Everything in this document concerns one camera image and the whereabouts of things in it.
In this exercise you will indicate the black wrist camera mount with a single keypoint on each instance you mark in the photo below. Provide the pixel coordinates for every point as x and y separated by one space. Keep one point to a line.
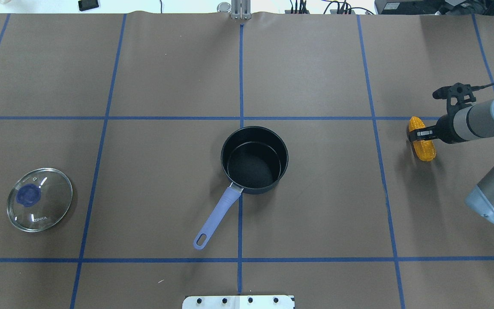
458 96

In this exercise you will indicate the black orange power strip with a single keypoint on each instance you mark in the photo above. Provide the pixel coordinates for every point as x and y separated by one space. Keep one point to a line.
341 7

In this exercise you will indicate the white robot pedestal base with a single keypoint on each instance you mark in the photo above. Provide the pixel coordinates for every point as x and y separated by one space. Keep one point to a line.
240 302

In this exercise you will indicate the small black device on table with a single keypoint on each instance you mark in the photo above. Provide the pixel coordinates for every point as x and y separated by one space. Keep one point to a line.
85 5

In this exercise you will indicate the dark blue saucepan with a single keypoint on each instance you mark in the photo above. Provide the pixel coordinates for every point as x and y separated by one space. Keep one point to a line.
254 159

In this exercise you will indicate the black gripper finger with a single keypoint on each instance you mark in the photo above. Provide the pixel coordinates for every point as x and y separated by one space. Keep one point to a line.
422 134

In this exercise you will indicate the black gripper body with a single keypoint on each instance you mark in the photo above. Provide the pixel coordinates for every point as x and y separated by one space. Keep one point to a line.
444 127

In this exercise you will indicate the aluminium frame post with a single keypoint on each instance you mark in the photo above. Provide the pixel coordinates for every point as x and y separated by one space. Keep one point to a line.
240 10

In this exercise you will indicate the yellow corn cob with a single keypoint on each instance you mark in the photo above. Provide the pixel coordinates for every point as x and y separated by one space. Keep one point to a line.
424 150

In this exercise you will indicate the glass pot lid blue knob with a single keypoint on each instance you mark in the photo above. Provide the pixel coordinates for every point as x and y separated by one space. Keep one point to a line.
39 200

